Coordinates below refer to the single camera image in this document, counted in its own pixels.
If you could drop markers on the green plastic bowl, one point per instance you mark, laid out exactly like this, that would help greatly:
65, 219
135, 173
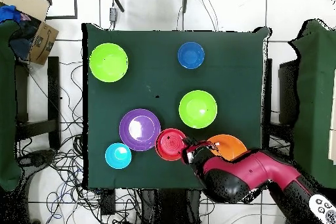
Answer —
108, 62
198, 109

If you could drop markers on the blue plastic bowl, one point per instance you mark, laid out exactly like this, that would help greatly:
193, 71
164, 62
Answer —
191, 55

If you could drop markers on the purple plastic bowl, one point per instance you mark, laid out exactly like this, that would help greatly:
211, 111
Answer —
139, 129

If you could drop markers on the red-orange plastic bowl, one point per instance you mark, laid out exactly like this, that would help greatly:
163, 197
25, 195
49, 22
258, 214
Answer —
169, 145

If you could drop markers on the dark green tablecloth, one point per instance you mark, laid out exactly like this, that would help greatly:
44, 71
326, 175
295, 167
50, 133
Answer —
236, 76

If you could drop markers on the black tripod leg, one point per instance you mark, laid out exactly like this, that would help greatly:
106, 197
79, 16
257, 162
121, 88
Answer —
116, 0
185, 0

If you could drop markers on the cyan plastic bowl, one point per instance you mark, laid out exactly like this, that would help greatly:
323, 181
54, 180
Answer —
118, 155

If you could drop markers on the black stool frame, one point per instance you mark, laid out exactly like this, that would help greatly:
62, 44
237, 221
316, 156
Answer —
288, 92
54, 90

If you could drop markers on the black metal frame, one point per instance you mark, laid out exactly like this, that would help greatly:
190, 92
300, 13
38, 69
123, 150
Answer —
75, 3

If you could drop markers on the black pedestal foot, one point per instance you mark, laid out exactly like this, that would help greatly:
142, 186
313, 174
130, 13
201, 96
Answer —
39, 157

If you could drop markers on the brown cardboard box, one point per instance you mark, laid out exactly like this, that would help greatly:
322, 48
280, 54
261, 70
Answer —
43, 42

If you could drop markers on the large orange plastic bowl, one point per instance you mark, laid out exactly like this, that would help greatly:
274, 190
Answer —
228, 145

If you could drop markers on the blue cloth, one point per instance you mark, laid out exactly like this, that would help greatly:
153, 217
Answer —
9, 13

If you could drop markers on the green cloth covered table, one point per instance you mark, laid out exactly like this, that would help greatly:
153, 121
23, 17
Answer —
315, 103
6, 103

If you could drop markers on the black power strip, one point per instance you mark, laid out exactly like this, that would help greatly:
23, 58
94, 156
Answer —
108, 200

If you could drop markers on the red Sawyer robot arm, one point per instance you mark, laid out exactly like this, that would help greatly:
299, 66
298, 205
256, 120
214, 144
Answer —
249, 171

